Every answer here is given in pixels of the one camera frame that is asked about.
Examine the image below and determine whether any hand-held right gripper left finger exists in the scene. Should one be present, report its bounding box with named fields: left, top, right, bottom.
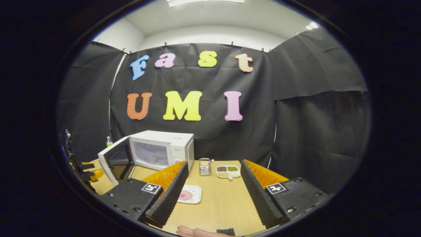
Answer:
left=97, top=161, right=189, bottom=228

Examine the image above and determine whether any white square plate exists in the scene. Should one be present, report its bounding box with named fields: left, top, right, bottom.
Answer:
left=178, top=184, right=202, bottom=204

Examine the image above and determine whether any white microwave oven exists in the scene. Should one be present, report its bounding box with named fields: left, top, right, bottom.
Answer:
left=98, top=130, right=194, bottom=185

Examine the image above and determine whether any metal utensil holder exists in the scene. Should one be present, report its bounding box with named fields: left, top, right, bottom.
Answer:
left=199, top=158, right=212, bottom=176

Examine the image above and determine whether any black backdrop cloth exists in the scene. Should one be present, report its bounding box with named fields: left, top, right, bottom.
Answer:
left=56, top=26, right=372, bottom=195

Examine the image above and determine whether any large ceiling light panel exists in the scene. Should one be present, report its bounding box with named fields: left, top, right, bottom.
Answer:
left=167, top=0, right=244, bottom=8

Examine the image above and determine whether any white divided dish of beans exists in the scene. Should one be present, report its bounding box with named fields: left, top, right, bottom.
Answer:
left=216, top=165, right=241, bottom=180

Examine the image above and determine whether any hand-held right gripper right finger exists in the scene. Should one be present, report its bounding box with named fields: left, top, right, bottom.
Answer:
left=239, top=159, right=329, bottom=229

